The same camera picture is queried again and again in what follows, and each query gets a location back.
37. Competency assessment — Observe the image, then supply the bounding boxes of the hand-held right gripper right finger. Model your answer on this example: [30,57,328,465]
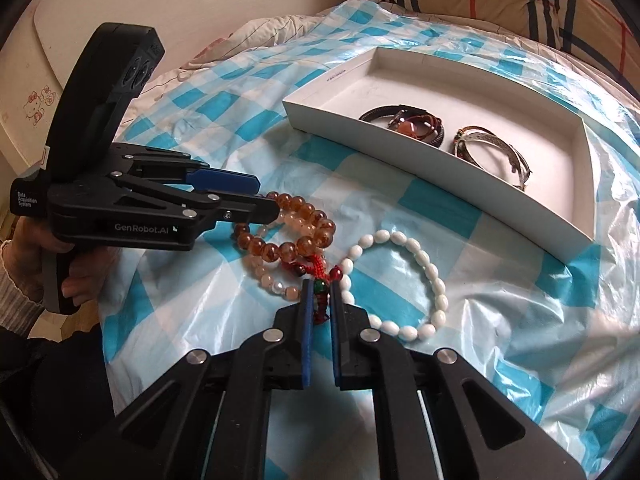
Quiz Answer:
[330,280,586,480]

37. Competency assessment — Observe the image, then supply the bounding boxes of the pale pink bead bracelet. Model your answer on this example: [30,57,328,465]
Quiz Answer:
[242,207,321,301]

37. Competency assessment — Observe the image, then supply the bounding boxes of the cartoon cat sticker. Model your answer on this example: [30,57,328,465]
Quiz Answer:
[22,85,56,126]

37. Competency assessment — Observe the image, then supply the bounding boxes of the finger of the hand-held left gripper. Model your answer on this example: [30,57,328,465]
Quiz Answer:
[111,141,262,196]
[111,172,281,225]

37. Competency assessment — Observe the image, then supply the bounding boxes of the person's left forearm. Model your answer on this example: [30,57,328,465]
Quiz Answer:
[0,240,51,346]

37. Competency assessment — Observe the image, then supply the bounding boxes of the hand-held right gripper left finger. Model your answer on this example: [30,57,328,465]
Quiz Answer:
[60,280,316,480]

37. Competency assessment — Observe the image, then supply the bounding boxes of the white shallow cardboard box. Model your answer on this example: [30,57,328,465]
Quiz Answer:
[281,47,598,261]

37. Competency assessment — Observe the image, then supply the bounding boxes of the black braided bracelet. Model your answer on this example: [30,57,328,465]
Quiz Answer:
[359,104,446,150]

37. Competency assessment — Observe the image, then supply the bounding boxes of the person's knees in black trousers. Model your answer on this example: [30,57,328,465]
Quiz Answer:
[0,310,118,480]

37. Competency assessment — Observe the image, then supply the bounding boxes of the floral quilt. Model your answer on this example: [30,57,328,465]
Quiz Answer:
[112,0,401,126]

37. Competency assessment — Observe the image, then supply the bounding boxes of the blue checkered plastic sheet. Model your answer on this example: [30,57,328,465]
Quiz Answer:
[97,0,640,480]

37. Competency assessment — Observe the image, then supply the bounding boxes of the red tassel bead bracelet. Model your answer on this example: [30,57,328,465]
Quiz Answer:
[280,252,353,326]

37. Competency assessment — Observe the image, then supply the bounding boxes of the brown bracelet with orange stone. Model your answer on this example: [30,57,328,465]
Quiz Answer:
[390,112,443,137]

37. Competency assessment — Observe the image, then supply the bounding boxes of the white bead bracelet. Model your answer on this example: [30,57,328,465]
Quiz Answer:
[340,229,448,342]

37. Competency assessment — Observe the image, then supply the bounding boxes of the brown strap bracelet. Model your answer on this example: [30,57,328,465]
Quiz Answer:
[452,130,482,158]

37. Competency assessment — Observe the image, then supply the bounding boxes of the amber bead bracelet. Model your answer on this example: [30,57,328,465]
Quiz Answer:
[232,191,337,263]

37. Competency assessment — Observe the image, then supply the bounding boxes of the white cabinet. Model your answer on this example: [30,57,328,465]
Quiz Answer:
[0,0,151,176]

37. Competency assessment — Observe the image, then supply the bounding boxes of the person's left hand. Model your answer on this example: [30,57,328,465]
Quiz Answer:
[9,217,118,308]

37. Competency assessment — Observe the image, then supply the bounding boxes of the silver patterned bangle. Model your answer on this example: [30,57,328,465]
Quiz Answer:
[457,126,533,192]

